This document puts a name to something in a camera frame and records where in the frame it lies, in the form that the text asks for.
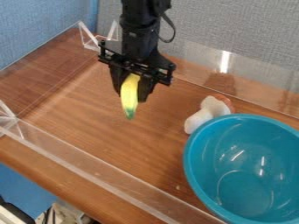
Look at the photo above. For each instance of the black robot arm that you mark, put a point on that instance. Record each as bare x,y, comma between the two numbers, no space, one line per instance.
142,13

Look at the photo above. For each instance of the clear acrylic back barrier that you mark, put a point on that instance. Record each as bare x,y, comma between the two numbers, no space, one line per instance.
248,79

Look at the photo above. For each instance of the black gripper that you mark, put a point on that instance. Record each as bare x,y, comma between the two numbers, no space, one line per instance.
135,55

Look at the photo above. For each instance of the clear acrylic front barrier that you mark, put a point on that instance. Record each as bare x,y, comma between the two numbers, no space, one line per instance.
131,189

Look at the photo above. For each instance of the clear acrylic corner bracket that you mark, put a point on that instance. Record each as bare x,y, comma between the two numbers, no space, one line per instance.
89,40

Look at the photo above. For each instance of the clear acrylic left bracket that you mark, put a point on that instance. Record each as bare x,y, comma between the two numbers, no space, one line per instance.
8,121

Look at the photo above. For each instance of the yellow toy banana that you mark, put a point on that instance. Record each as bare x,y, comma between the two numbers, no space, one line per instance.
128,95

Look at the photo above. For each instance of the white toy mushroom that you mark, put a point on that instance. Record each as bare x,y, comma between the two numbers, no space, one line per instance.
214,106

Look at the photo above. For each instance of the clear acrylic barrier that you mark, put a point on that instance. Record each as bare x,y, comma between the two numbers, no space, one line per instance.
248,79
131,189

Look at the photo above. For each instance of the blue plastic bowl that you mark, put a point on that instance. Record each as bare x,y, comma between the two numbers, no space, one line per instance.
240,163

